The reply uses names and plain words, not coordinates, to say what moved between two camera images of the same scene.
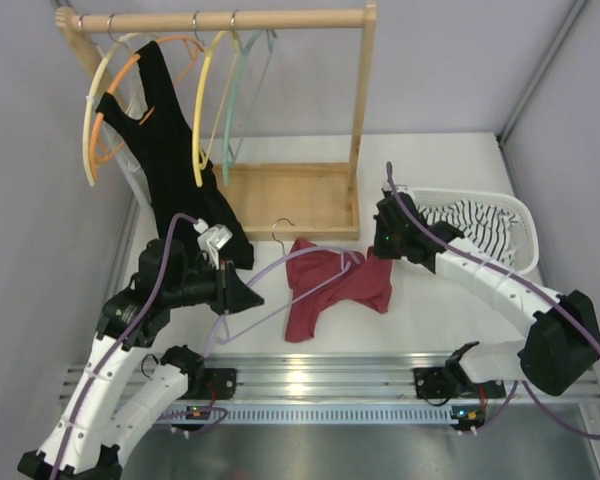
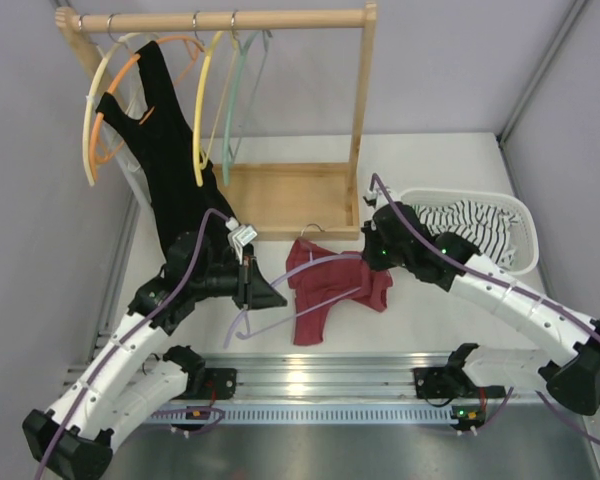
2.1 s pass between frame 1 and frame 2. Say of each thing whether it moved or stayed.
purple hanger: moved
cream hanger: stayed
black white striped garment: stayed
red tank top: stayed
